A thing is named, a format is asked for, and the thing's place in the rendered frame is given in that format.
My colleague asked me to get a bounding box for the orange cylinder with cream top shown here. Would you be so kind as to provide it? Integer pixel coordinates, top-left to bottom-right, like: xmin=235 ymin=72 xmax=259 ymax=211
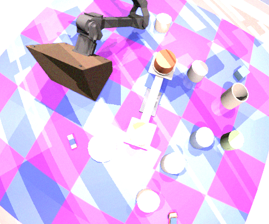
xmin=154 ymin=49 xmax=177 ymax=74

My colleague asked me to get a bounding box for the white balance beam with round pans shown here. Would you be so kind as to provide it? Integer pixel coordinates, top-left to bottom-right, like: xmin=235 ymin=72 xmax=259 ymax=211
xmin=123 ymin=52 xmax=178 ymax=150

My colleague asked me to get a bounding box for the dark grey cylinder with white top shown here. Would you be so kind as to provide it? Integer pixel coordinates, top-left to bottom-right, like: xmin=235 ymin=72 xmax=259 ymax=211
xmin=190 ymin=127 xmax=214 ymax=149

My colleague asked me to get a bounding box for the small orange toy car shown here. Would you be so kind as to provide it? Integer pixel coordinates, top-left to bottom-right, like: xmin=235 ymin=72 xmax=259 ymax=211
xmin=168 ymin=212 xmax=178 ymax=224

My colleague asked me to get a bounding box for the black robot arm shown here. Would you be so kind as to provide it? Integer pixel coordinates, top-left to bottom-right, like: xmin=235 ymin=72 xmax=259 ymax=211
xmin=72 ymin=0 xmax=149 ymax=56

